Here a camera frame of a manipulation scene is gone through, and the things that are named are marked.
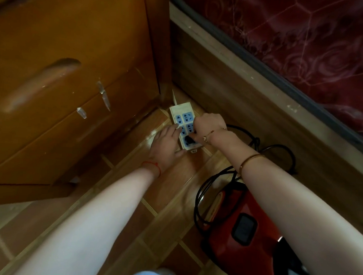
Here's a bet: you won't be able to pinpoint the person's left hand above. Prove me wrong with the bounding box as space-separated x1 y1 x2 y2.
141 122 189 176

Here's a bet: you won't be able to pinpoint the person's right hand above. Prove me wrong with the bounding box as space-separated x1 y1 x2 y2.
191 112 230 145

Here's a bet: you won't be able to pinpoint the black plug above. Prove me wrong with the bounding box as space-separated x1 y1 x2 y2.
184 135 201 147

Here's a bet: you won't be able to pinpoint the white power strip blue sockets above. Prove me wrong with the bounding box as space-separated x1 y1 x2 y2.
167 101 207 154

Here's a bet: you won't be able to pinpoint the person's left forearm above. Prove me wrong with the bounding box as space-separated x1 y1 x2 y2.
13 159 162 275

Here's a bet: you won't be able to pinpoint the person's right forearm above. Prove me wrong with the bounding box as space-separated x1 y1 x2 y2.
202 130 363 275

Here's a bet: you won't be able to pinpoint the gold bangle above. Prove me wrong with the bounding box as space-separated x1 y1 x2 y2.
238 152 267 180

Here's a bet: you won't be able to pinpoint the red electric appliance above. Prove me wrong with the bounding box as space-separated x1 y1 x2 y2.
203 180 322 275

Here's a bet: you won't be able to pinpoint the dark red patterned mattress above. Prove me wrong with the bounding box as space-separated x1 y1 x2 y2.
163 0 363 152

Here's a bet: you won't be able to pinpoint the brown wooden cabinet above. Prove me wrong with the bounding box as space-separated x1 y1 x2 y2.
0 0 176 214

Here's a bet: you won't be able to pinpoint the thin gold chain bracelet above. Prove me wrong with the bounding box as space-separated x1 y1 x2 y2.
202 128 228 144

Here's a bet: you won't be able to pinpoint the red string bracelet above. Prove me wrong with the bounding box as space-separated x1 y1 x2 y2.
140 160 163 176

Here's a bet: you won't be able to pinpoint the wooden bed frame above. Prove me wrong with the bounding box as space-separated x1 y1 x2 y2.
159 3 363 231

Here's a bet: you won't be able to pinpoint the black power cable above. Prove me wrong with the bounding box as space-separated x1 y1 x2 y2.
192 123 299 236

